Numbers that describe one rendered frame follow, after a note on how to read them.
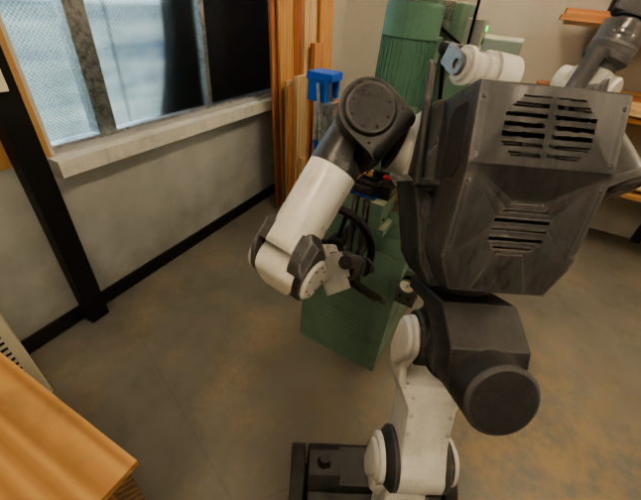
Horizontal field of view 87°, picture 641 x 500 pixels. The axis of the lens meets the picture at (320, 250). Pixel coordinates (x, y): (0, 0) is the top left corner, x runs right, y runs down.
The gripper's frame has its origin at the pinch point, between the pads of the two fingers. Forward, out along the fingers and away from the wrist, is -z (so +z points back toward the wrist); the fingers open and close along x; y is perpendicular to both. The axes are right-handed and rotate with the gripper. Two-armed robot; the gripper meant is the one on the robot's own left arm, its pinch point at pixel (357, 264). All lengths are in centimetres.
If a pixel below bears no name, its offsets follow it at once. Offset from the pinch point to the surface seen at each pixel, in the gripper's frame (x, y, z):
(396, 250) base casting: 6.9, 5.2, -25.4
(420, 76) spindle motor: 8, 62, -8
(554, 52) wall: 68, 173, -217
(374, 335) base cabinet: -1, -37, -50
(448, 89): 15, 66, -29
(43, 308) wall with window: -147, -49, 8
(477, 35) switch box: 21, 85, -29
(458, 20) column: 15, 85, -19
